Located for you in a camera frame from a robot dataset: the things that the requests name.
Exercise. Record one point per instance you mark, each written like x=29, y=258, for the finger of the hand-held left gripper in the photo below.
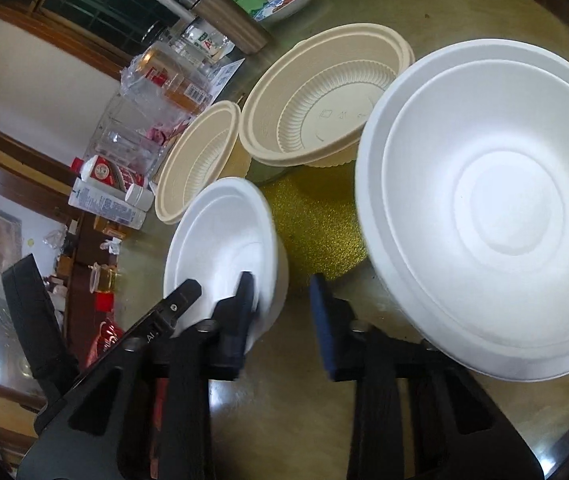
x=174, y=306
x=32, y=310

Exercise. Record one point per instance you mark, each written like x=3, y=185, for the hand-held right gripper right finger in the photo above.
x=322, y=320

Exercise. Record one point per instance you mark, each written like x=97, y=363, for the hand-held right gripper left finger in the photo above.
x=244, y=320

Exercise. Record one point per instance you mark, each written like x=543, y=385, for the beige plastic lid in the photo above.
x=189, y=170

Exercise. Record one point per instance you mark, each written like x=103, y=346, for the beige ribbed plastic bowl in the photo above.
x=314, y=110
x=334, y=162

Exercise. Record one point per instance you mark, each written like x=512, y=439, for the plastic cup of tea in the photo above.
x=103, y=280

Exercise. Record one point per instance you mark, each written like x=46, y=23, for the round gold glitter mat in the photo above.
x=314, y=220

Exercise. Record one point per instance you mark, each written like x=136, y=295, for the brown jar with gold lid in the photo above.
x=112, y=225

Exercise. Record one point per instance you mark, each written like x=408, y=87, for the small white pill bottle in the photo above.
x=139, y=196

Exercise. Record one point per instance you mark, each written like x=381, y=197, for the white lotion tube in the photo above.
x=104, y=202

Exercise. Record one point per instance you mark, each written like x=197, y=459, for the red and white liquor bottle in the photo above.
x=104, y=172

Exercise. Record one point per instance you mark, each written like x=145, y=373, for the clear glass mug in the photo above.
x=124, y=135

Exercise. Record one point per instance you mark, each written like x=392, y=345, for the clear plastic box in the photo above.
x=149, y=95

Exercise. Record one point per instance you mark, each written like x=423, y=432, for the white printed paper sheet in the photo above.
x=227, y=75

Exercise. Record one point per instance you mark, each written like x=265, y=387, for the stainless steel thermos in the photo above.
x=229, y=17

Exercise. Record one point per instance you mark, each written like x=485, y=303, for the wooden framed window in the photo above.
x=104, y=0

